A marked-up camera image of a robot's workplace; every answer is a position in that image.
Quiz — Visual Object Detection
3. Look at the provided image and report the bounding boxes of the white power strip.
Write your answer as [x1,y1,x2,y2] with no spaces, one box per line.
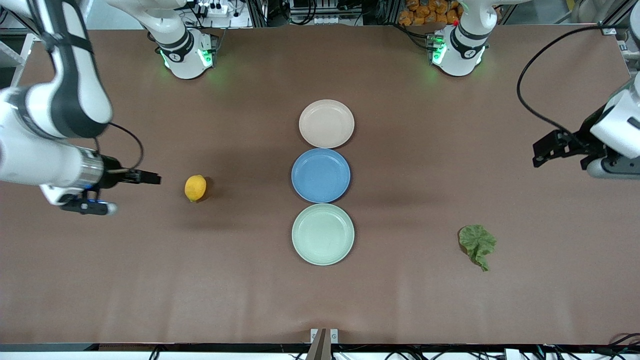
[196,2,237,17]

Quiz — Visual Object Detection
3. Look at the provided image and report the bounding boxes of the yellow lemon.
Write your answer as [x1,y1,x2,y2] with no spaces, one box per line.
[184,174,207,203]

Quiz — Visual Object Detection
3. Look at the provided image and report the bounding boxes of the blue round plate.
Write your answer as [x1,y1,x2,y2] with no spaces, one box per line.
[291,148,351,204]

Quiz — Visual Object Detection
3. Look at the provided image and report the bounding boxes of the beige round plate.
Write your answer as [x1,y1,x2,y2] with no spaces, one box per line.
[299,99,355,149]

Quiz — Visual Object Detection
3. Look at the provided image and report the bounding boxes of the pale green round plate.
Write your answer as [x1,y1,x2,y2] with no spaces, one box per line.
[291,203,355,266]

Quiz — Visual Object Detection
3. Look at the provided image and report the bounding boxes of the green lettuce leaf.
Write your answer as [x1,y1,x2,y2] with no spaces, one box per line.
[458,224,497,272]

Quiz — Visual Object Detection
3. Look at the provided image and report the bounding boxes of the bag of orange fruit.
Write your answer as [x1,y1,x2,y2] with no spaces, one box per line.
[398,0,466,27]

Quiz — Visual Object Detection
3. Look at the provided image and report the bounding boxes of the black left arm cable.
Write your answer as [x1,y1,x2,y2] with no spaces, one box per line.
[516,24,617,137]

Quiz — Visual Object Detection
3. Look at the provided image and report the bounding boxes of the metal table edge bracket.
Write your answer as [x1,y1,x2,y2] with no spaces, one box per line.
[306,328,339,360]

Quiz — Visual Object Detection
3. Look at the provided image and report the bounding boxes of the aluminium frame profile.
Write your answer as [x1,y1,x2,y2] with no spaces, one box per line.
[599,0,636,37]
[0,10,51,42]

